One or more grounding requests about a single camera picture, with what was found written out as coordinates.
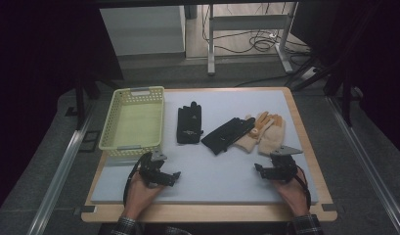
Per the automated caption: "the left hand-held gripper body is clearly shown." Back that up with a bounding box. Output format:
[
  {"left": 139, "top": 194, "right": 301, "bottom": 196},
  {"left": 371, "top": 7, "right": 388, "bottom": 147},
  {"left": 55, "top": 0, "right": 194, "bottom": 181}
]
[{"left": 137, "top": 149, "right": 169, "bottom": 188}]

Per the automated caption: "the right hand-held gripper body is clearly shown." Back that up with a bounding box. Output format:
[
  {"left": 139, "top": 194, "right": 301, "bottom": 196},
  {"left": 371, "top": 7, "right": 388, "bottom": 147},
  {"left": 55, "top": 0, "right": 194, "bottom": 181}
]
[{"left": 268, "top": 145, "right": 304, "bottom": 182}]

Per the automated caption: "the yellow-green plastic basket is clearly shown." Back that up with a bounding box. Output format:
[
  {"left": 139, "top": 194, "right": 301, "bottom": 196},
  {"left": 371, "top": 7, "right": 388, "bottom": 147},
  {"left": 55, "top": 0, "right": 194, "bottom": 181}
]
[{"left": 98, "top": 85, "right": 165, "bottom": 160}]

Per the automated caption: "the black glove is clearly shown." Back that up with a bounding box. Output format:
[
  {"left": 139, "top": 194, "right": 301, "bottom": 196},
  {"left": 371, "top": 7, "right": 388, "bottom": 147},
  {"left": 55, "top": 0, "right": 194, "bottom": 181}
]
[
  {"left": 200, "top": 117, "right": 256, "bottom": 156},
  {"left": 176, "top": 101, "right": 204, "bottom": 145}
]

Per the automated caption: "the person's left hand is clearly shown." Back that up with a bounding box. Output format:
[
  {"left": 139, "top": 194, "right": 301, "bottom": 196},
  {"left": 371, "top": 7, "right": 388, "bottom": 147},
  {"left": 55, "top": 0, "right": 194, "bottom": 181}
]
[{"left": 123, "top": 177, "right": 166, "bottom": 220}]

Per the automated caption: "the person's right hand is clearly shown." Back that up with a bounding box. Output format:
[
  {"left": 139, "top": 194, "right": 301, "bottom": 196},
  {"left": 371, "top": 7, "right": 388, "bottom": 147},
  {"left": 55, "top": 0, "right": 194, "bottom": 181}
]
[{"left": 271, "top": 172, "right": 311, "bottom": 217}]

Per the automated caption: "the pale blue foam mat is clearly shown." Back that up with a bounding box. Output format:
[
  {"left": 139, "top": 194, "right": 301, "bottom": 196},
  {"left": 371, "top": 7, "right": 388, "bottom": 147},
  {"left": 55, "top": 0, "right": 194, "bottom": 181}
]
[{"left": 90, "top": 89, "right": 320, "bottom": 206}]

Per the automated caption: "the beige glove with orange palm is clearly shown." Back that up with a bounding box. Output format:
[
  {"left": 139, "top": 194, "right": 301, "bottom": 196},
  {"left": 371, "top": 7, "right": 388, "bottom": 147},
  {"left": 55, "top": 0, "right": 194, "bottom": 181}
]
[
  {"left": 233, "top": 111, "right": 276, "bottom": 154},
  {"left": 257, "top": 114, "right": 287, "bottom": 157}
]

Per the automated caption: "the black stand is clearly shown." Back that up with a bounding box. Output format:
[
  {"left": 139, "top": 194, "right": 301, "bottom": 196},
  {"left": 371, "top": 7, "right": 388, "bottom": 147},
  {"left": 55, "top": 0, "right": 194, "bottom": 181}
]
[
  {"left": 287, "top": 55, "right": 363, "bottom": 127},
  {"left": 72, "top": 75, "right": 121, "bottom": 130}
]

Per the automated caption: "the white power strip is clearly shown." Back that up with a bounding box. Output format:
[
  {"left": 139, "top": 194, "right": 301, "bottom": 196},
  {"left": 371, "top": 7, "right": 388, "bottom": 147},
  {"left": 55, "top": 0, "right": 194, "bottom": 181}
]
[{"left": 299, "top": 66, "right": 320, "bottom": 81}]

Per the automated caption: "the white cabinet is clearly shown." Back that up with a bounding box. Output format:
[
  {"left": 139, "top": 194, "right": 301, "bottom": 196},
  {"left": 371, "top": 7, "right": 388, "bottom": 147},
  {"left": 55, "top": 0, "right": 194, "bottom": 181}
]
[{"left": 99, "top": 5, "right": 187, "bottom": 57}]

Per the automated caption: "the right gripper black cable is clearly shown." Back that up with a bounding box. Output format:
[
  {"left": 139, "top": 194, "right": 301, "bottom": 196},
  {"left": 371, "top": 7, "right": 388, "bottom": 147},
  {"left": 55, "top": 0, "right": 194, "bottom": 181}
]
[{"left": 293, "top": 164, "right": 313, "bottom": 211}]

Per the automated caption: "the aluminium floor rail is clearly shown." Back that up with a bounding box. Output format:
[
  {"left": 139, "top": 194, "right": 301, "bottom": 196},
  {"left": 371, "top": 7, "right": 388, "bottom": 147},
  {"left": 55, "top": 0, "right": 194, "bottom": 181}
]
[
  {"left": 25, "top": 100, "right": 98, "bottom": 235},
  {"left": 327, "top": 96, "right": 400, "bottom": 235}
]

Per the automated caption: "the tangle of black floor cables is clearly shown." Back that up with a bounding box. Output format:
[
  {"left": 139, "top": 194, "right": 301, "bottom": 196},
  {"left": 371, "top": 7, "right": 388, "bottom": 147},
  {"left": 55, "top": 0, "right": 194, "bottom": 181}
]
[{"left": 201, "top": 2, "right": 312, "bottom": 56}]

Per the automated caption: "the grey metal desk frame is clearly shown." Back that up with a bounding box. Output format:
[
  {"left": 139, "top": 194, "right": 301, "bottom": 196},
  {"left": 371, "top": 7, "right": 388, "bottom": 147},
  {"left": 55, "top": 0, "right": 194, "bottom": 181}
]
[{"left": 206, "top": 2, "right": 300, "bottom": 76}]

